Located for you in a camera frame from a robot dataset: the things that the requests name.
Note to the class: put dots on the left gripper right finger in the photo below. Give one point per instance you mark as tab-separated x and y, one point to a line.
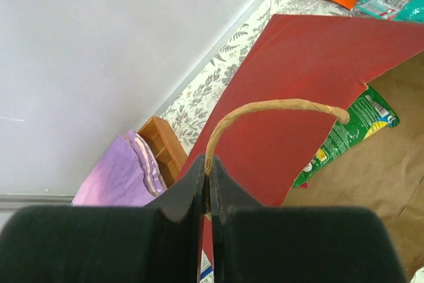
256	243

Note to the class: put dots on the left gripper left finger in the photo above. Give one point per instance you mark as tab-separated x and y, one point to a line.
160	242

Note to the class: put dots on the floral table mat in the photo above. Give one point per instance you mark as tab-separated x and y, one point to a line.
188	109

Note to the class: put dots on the orange wooden tray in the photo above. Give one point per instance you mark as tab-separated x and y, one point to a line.
166	148

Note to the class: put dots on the red paper bag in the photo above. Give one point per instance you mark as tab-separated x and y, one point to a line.
297	81

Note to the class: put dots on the green snack packet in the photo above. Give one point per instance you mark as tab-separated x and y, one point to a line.
369	113

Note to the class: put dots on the purple plastic package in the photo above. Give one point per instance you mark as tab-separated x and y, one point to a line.
126	175

